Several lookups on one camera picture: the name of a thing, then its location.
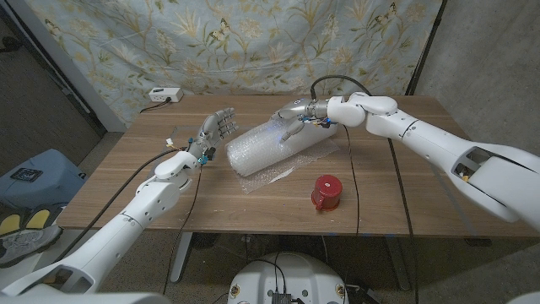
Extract white power outlet box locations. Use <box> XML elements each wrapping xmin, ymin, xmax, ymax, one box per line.
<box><xmin>148</xmin><ymin>87</ymin><xmax>185</xmax><ymax>104</ymax></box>

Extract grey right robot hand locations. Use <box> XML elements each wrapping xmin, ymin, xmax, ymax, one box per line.
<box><xmin>272</xmin><ymin>97</ymin><xmax>334</xmax><ymax>143</ymax></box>

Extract grey sneaker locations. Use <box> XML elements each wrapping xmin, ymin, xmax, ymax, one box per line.
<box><xmin>0</xmin><ymin>224</ymin><xmax>64</xmax><ymax>269</ymax></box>

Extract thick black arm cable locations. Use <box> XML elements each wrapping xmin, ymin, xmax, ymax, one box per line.
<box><xmin>54</xmin><ymin>147</ymin><xmax>186</xmax><ymax>263</ymax></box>
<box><xmin>310</xmin><ymin>74</ymin><xmax>421</xmax><ymax>304</ymax></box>

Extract yellow and black shoe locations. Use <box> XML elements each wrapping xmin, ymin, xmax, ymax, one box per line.
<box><xmin>0</xmin><ymin>209</ymin><xmax>58</xmax><ymax>237</ymax></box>

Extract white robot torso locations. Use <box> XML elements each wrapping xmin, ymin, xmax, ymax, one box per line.
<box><xmin>227</xmin><ymin>252</ymin><xmax>350</xmax><ymax>304</ymax></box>

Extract white robot chest rim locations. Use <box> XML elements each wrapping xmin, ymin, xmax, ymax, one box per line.
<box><xmin>0</xmin><ymin>292</ymin><xmax>172</xmax><ymax>304</ymax></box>

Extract pale grey backdrop pole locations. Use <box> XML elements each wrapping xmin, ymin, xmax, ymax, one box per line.
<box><xmin>6</xmin><ymin>0</ymin><xmax>127</xmax><ymax>133</ymax></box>

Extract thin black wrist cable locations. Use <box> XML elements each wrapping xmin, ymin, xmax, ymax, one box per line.
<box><xmin>162</xmin><ymin>164</ymin><xmax>203</xmax><ymax>296</ymax></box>
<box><xmin>342</xmin><ymin>124</ymin><xmax>360</xmax><ymax>236</ymax></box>

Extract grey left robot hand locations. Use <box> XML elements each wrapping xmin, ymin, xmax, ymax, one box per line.
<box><xmin>187</xmin><ymin>107</ymin><xmax>240</xmax><ymax>165</ymax></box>

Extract white table leg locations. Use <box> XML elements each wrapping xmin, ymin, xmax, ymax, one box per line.
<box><xmin>170</xmin><ymin>231</ymin><xmax>194</xmax><ymax>283</ymax></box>

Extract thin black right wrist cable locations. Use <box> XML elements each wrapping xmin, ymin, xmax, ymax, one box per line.
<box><xmin>342</xmin><ymin>124</ymin><xmax>360</xmax><ymax>236</ymax></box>

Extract clear bubble wrap roll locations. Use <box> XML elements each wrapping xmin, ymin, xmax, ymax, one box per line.
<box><xmin>225</xmin><ymin>116</ymin><xmax>341</xmax><ymax>195</ymax></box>

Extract floral printed backdrop cloth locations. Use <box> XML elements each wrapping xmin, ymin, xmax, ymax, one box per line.
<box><xmin>23</xmin><ymin>0</ymin><xmax>444</xmax><ymax>128</ymax></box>

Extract thin black left wrist cable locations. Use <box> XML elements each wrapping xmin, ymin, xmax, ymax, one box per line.
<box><xmin>162</xmin><ymin>164</ymin><xmax>203</xmax><ymax>296</ymax></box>

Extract black outlet power cord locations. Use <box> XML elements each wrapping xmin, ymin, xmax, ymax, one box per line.
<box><xmin>139</xmin><ymin>97</ymin><xmax>173</xmax><ymax>114</ymax></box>

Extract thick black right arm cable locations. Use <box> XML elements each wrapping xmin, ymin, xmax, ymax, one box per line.
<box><xmin>310</xmin><ymin>74</ymin><xmax>421</xmax><ymax>304</ymax></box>

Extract black torso cable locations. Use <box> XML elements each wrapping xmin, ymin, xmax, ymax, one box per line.
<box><xmin>251</xmin><ymin>252</ymin><xmax>289</xmax><ymax>295</ymax></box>

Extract red mug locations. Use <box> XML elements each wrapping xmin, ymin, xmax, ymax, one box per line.
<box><xmin>310</xmin><ymin>174</ymin><xmax>343</xmax><ymax>212</ymax></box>

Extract black flat device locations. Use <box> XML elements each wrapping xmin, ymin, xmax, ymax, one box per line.
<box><xmin>9</xmin><ymin>167</ymin><xmax>44</xmax><ymax>183</ymax></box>

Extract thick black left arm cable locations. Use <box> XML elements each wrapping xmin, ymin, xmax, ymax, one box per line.
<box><xmin>54</xmin><ymin>147</ymin><xmax>186</xmax><ymax>263</ymax></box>

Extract grey table leg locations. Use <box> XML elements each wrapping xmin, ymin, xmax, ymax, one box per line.
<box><xmin>383</xmin><ymin>236</ymin><xmax>493</xmax><ymax>291</ymax></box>

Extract black backdrop pole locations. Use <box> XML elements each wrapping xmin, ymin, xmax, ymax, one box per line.
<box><xmin>404</xmin><ymin>0</ymin><xmax>448</xmax><ymax>96</ymax></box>

